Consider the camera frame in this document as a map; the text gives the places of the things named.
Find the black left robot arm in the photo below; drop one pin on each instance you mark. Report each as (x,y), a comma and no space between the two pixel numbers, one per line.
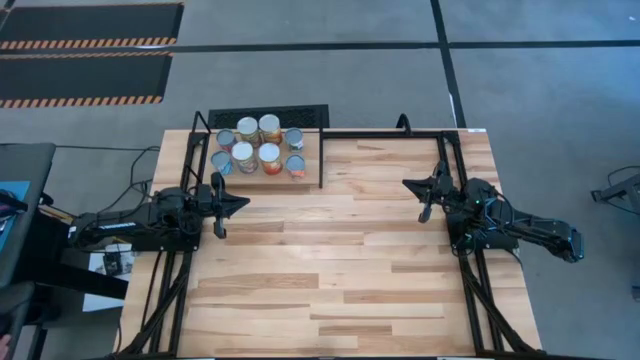
(120,225)

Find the peaches can pale label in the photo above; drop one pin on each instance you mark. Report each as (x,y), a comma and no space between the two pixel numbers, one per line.
(269,123)

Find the wooden shelf black metal frame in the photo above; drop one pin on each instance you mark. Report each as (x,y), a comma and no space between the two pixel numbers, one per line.
(265,181)

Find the small can blue label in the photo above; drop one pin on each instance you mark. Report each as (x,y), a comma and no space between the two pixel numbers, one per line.
(220,160)

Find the person's hand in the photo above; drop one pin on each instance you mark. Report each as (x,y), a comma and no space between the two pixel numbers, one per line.
(4,344)

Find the small black device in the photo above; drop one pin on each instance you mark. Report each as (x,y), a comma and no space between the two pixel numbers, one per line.
(113,262)

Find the black mat hazard stripe edge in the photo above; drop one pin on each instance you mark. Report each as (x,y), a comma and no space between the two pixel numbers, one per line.
(90,22)
(80,75)

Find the large can orange red label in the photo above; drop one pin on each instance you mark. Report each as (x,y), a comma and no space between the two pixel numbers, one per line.
(269,151)

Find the small can oranges print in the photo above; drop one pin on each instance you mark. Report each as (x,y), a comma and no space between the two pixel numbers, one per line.
(295,162)

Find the blue sheet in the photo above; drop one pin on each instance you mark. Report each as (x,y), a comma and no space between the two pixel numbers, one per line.
(17,186)

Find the large can multicoloured label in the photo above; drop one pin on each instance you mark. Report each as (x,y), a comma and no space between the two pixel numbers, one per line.
(242,150)

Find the small can carrots print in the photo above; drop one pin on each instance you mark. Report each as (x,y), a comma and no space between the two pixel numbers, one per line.
(293,135)

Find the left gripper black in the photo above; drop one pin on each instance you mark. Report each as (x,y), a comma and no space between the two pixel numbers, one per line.
(204,205)

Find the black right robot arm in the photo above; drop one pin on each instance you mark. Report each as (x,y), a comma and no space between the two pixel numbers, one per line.
(540,230)

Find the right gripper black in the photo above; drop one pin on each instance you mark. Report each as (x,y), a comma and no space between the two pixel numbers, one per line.
(455,192)

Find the white paper sheet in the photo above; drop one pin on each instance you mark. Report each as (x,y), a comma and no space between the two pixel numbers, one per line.
(100,300)

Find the grey stand leg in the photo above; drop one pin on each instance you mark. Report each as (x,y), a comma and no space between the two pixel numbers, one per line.
(620,189)

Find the black perforated mat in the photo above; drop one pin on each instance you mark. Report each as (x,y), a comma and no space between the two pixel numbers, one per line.
(300,117)

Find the grey desk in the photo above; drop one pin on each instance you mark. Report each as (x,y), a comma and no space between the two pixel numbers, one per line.
(30,165)

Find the corn can yellow label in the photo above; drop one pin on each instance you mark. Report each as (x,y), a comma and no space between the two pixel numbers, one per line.
(247,125)

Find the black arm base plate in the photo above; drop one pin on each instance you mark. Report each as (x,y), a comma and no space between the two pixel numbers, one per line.
(487,245)
(165,246)

